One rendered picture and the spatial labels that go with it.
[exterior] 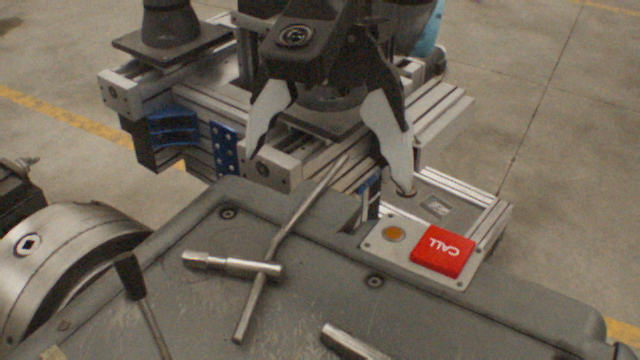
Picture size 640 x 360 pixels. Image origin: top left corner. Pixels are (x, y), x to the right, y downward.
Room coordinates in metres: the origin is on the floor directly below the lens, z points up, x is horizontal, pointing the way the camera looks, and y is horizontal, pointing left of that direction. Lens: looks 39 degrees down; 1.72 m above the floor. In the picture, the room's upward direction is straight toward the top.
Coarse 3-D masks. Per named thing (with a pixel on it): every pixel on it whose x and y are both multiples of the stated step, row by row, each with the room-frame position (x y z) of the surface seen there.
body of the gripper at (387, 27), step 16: (368, 0) 0.46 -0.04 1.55; (368, 16) 0.45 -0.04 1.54; (352, 32) 0.40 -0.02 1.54; (368, 32) 0.41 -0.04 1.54; (384, 32) 0.43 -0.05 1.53; (352, 48) 0.40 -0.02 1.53; (368, 48) 0.40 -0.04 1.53; (336, 64) 0.40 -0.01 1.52; (352, 64) 0.39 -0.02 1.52; (368, 64) 0.39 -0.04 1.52; (336, 80) 0.40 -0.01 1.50; (352, 80) 0.39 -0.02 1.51
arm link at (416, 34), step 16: (384, 0) 0.91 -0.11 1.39; (400, 0) 0.89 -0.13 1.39; (416, 0) 0.89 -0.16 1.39; (432, 0) 0.91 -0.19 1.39; (384, 16) 0.90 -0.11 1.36; (400, 16) 0.89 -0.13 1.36; (416, 16) 0.89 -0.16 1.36; (432, 16) 0.89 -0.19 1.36; (400, 32) 0.89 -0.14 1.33; (416, 32) 0.89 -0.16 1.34; (432, 32) 0.88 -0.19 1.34; (384, 48) 0.90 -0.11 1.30; (400, 48) 0.90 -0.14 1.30; (416, 48) 0.89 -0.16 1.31; (432, 48) 0.89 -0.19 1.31
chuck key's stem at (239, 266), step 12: (192, 252) 0.43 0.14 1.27; (204, 252) 0.43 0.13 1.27; (192, 264) 0.42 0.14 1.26; (204, 264) 0.42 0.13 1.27; (216, 264) 0.42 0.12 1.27; (228, 264) 0.41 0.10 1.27; (240, 264) 0.41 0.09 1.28; (252, 264) 0.41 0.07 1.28; (264, 264) 0.41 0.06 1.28; (276, 264) 0.41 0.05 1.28; (240, 276) 0.41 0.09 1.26; (252, 276) 0.40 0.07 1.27; (276, 276) 0.40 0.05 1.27
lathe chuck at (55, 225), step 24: (48, 216) 0.53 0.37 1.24; (72, 216) 0.53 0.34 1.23; (96, 216) 0.54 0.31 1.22; (120, 216) 0.57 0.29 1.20; (48, 240) 0.48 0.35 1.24; (0, 264) 0.45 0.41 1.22; (24, 264) 0.44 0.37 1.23; (0, 288) 0.42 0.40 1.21; (0, 312) 0.39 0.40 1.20; (0, 336) 0.37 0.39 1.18
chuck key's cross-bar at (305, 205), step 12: (348, 156) 0.63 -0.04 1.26; (336, 168) 0.59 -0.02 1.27; (324, 180) 0.57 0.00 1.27; (312, 192) 0.54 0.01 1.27; (300, 204) 0.52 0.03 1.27; (300, 216) 0.50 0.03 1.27; (288, 228) 0.48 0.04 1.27; (276, 240) 0.45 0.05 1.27; (276, 252) 0.44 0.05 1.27; (264, 276) 0.40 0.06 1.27; (252, 288) 0.38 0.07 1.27; (252, 300) 0.36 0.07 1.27; (252, 312) 0.35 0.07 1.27; (240, 324) 0.33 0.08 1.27; (240, 336) 0.32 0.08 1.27
